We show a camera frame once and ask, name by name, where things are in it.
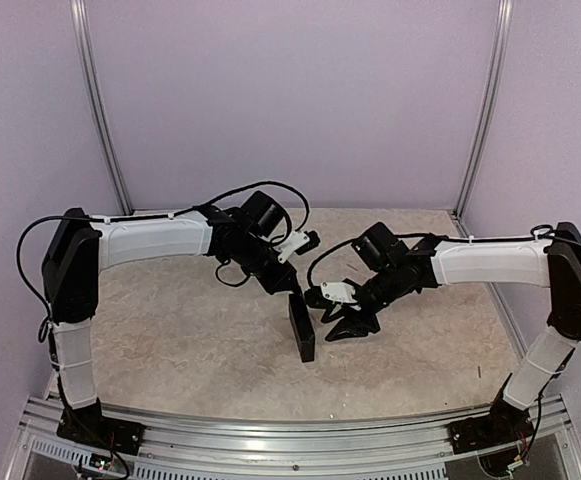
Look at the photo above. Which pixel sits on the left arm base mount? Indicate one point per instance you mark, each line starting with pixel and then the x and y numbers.
pixel 88 426

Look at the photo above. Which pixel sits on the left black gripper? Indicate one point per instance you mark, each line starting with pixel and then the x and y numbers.
pixel 279 284

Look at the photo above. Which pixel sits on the front aluminium frame rail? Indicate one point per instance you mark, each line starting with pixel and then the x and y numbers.
pixel 186 447

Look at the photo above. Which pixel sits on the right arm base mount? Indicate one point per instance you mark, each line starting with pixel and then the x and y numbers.
pixel 503 423

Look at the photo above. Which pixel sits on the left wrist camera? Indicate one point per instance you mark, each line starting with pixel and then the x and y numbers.
pixel 298 243

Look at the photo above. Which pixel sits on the vertical aluminium post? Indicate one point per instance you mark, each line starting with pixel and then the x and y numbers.
pixel 94 95
pixel 487 106

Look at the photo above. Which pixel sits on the right vertical aluminium post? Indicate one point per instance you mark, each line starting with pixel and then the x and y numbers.
pixel 487 106

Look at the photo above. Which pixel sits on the left vertical aluminium post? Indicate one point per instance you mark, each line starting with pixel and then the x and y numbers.
pixel 94 95

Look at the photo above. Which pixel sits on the small circuit board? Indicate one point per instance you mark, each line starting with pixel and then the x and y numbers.
pixel 98 463

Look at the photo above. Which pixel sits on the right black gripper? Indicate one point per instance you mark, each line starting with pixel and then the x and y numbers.
pixel 357 325

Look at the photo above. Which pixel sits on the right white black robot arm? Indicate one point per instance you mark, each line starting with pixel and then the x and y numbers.
pixel 549 257

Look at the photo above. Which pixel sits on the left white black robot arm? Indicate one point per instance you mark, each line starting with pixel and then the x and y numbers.
pixel 258 236

